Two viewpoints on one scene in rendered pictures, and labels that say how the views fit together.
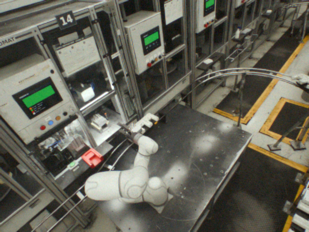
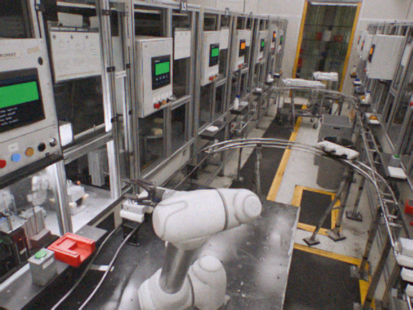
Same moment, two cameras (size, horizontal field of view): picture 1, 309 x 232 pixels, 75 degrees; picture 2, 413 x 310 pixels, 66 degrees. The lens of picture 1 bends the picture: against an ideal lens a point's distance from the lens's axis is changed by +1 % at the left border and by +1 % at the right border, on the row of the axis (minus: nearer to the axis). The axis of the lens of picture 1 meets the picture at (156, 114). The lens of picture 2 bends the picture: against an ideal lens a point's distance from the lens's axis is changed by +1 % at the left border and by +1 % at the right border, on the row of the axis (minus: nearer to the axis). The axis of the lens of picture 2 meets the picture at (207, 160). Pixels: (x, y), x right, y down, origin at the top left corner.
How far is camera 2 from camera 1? 80 cm
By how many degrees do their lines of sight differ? 30
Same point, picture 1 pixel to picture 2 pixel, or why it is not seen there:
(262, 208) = not seen: outside the picture
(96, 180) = (182, 199)
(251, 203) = not seen: outside the picture
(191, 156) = (232, 241)
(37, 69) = (21, 48)
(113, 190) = (216, 210)
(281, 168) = (330, 264)
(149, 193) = (205, 281)
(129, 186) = (244, 196)
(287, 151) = (328, 244)
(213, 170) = (271, 253)
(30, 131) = not seen: outside the picture
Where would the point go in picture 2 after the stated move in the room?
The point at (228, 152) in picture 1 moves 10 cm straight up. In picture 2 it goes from (280, 229) to (282, 217)
